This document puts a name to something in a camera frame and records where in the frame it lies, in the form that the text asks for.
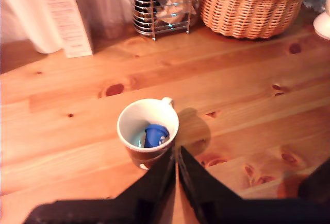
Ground white printed carton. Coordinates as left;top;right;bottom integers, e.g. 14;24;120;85
37;0;94;59

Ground wicker basket with handle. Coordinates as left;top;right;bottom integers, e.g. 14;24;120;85
198;0;311;40

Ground wire capsule rack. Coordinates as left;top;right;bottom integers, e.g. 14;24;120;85
130;0;201;41

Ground white metal bottle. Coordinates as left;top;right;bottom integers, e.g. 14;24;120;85
5;0;65;55

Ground small white round camera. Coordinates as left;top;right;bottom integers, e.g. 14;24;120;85
313;0;330;41

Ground dark patterned mug white handle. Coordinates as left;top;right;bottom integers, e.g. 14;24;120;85
116;96;180;170

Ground blue coffee capsule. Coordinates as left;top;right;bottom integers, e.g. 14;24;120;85
143;124;170;149

